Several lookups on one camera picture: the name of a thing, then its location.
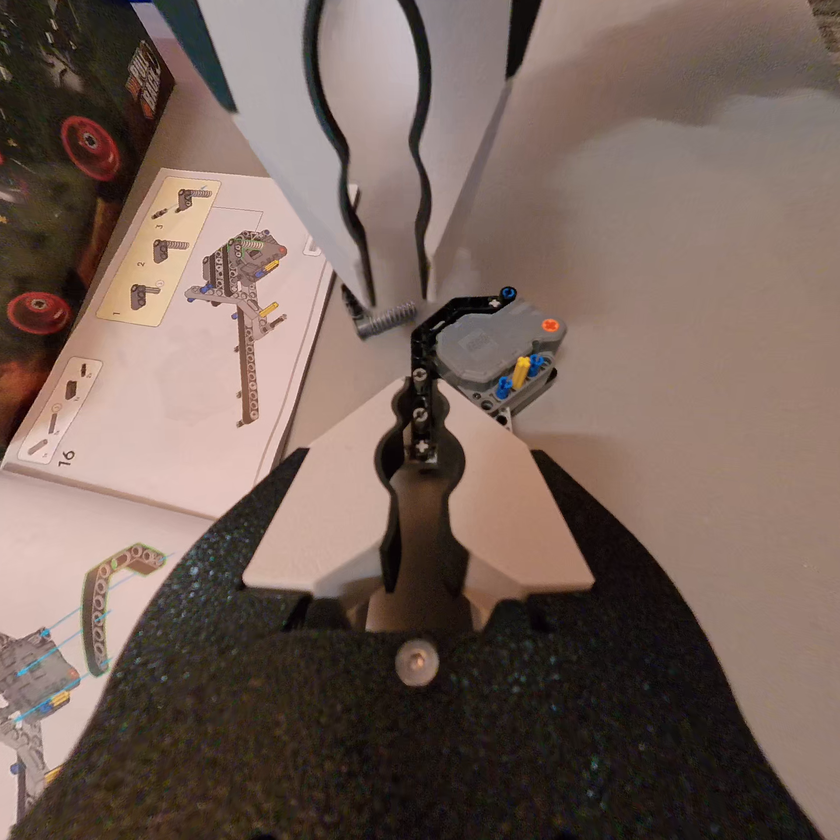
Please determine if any black bent toy beam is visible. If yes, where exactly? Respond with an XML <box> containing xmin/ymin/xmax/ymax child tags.
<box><xmin>409</xmin><ymin>286</ymin><xmax>521</xmax><ymax>468</ymax></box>

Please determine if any grey desk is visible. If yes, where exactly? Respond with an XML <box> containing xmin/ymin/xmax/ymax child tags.
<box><xmin>0</xmin><ymin>0</ymin><xmax>840</xmax><ymax>837</ymax></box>

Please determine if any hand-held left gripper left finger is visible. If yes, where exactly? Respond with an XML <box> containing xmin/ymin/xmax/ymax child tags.
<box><xmin>241</xmin><ymin>377</ymin><xmax>404</xmax><ymax>631</ymax></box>

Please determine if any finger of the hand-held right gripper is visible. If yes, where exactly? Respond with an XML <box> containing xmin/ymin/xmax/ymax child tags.
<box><xmin>154</xmin><ymin>0</ymin><xmax>376</xmax><ymax>308</ymax></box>
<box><xmin>399</xmin><ymin>0</ymin><xmax>543</xmax><ymax>304</ymax></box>

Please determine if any grey toy motor assembly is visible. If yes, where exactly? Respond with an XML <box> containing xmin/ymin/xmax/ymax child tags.
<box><xmin>434</xmin><ymin>301</ymin><xmax>569</xmax><ymax>435</ymax></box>

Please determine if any toy spring shock absorber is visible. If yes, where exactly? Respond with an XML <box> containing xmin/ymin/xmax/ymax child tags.
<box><xmin>340</xmin><ymin>285</ymin><xmax>420</xmax><ymax>341</ymax></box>

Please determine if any open instruction booklet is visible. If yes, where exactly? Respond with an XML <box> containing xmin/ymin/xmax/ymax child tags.
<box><xmin>0</xmin><ymin>167</ymin><xmax>338</xmax><ymax>824</ymax></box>

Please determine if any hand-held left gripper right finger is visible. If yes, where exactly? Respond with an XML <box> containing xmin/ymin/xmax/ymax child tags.
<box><xmin>438</xmin><ymin>392</ymin><xmax>595</xmax><ymax>632</ymax></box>

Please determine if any black toy set box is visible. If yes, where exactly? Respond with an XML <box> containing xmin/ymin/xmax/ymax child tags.
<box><xmin>0</xmin><ymin>0</ymin><xmax>177</xmax><ymax>462</ymax></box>

